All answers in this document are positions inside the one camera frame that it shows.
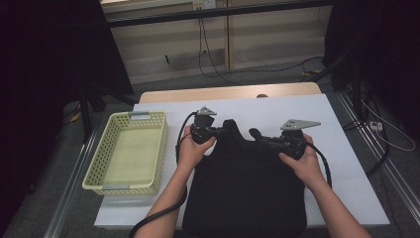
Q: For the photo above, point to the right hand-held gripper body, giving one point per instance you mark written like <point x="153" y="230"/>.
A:
<point x="294" y="142"/>

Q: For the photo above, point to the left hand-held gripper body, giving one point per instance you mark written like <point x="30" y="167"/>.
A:
<point x="203" y="130"/>

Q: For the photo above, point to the black tank top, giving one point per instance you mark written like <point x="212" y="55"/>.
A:
<point x="244" y="191"/>

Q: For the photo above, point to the pale yellow plastic basket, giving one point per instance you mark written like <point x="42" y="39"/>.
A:
<point x="128" y="155"/>

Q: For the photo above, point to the person's left hand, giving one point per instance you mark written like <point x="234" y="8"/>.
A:
<point x="191" y="153"/>

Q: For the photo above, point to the person's right hand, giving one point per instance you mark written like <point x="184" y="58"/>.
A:
<point x="307" y="168"/>

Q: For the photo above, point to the white table sheet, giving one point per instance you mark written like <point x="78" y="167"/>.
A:
<point x="257" y="107"/>

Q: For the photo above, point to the round dark table grommet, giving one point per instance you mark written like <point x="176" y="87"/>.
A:
<point x="262" y="95"/>

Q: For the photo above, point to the white power strip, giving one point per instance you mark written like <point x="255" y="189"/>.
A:
<point x="376" y="125"/>

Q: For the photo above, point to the black stand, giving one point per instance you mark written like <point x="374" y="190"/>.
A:
<point x="343" y="72"/>
<point x="86" y="112"/>

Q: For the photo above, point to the black curtain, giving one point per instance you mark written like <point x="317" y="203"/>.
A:
<point x="379" y="39"/>
<point x="49" y="66"/>

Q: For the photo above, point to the metal floor rail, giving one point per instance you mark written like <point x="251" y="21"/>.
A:
<point x="389" y="168"/>
<point x="69" y="188"/>

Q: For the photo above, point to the dark horizontal wall rail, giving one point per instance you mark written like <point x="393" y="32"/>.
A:
<point x="214" y="13"/>

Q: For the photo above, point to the white wall socket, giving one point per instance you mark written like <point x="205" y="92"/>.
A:
<point x="204" y="4"/>

